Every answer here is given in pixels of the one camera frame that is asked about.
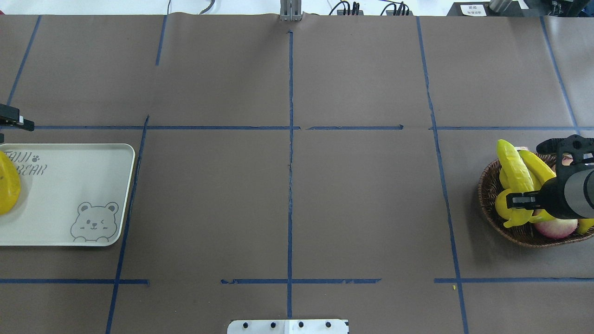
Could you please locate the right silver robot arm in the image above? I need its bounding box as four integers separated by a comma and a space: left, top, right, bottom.
505, 169, 594, 219

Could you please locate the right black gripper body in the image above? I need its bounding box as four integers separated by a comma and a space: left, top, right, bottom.
536, 175, 572, 218

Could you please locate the aluminium frame post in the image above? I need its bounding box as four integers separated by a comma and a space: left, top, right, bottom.
279, 0, 303, 22

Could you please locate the brown wicker basket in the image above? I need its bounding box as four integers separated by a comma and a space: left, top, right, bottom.
478, 154, 593, 248

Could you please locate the black labelled box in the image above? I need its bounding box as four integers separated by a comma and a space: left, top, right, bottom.
446, 0, 529, 17

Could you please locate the black power adapter right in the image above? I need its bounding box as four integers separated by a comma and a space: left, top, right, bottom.
381, 1, 412, 16

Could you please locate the yellow banana long curved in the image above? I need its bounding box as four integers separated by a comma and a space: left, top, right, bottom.
518, 150, 594, 234

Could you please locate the pink apple near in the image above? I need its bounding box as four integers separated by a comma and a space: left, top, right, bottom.
530, 210, 578, 239

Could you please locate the white bear tray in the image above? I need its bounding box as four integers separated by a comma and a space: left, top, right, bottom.
0, 143, 136, 247

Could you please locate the yellow starfruit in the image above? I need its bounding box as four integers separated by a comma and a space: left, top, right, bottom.
498, 167, 510, 190

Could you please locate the yellow lemon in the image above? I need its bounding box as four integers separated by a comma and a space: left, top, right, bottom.
495, 189, 513, 221

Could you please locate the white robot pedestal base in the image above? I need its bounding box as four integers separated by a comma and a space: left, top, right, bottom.
227, 319, 350, 334

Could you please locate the black power adapter left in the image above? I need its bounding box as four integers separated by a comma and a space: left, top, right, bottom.
329, 0, 364, 16

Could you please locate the black power adapter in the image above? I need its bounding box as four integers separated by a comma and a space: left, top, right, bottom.
329, 0, 364, 16
381, 1, 412, 16

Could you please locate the yellow banana moved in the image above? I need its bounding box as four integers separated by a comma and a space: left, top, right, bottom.
497, 139, 536, 228
0, 152, 21, 214

